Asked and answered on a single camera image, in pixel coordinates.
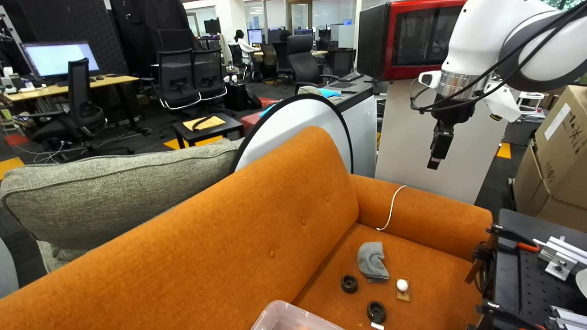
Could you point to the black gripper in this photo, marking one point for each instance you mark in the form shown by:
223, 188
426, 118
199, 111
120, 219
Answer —
454, 113

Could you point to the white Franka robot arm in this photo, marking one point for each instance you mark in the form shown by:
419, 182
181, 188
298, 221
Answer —
489, 37

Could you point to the cardboard box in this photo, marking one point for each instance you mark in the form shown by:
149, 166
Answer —
562, 158

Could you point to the teal object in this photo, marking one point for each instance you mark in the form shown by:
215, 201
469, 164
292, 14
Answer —
329, 94

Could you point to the clear plastic storage box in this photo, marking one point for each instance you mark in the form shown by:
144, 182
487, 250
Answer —
287, 318

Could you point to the white counter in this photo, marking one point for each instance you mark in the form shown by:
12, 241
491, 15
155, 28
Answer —
360, 129

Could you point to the black red clamp tool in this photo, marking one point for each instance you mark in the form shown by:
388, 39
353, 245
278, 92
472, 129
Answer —
527, 248

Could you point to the grey cloth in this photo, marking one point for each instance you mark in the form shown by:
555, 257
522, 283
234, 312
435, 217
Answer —
373, 263

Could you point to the black office chair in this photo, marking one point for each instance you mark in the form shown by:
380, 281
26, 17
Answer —
342, 59
177, 76
210, 70
303, 61
78, 85

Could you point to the black perforated mounting board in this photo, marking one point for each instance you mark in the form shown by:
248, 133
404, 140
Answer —
525, 287

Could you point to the small computer monitor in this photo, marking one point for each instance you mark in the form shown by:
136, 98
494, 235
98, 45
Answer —
256, 37

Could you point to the small black table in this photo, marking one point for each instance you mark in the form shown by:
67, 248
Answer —
214, 136

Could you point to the seated person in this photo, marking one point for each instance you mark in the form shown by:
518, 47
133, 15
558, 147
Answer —
241, 43

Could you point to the yellow paper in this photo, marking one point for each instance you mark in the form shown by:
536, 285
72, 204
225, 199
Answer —
204, 124

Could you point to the orange fabric sofa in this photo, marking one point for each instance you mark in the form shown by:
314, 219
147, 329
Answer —
214, 257

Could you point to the grey cushion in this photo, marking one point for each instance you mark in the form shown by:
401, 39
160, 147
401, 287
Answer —
111, 190

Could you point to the wooden office desk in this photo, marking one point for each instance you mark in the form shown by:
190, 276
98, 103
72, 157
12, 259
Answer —
103, 81

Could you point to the large computer monitor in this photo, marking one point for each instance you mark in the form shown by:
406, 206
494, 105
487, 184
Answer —
58, 59

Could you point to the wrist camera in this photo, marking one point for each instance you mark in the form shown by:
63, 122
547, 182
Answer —
430, 78

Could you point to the aluminium bracket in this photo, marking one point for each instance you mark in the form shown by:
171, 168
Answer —
560, 259

